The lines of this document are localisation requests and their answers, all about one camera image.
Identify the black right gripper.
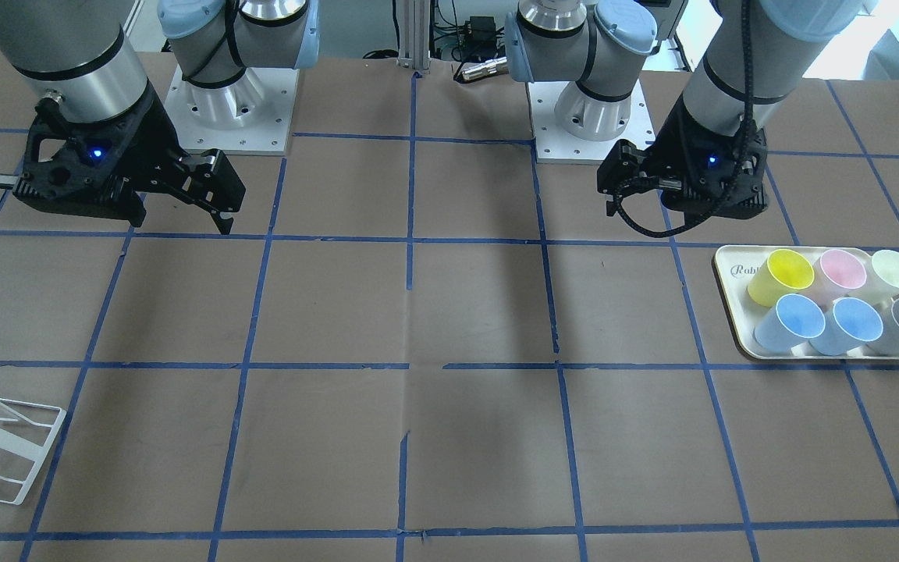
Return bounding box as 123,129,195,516
12,84,246,235

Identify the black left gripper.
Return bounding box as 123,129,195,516
648,99,770,219

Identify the light blue cup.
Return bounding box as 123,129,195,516
809,297,883,356
753,293,826,353

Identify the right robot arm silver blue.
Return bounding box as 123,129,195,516
0,1,320,235

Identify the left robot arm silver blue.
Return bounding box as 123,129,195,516
503,1,861,229

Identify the yellow cup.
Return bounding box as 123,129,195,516
747,248,815,308

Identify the pink cup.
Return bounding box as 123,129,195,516
804,248,868,306

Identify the cream white cup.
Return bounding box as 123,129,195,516
861,249,899,303

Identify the cream plastic tray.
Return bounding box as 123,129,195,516
712,244,899,362

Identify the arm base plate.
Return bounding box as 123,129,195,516
527,82,656,165
164,68,300,156

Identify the aluminium frame post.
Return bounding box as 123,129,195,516
395,1,434,77

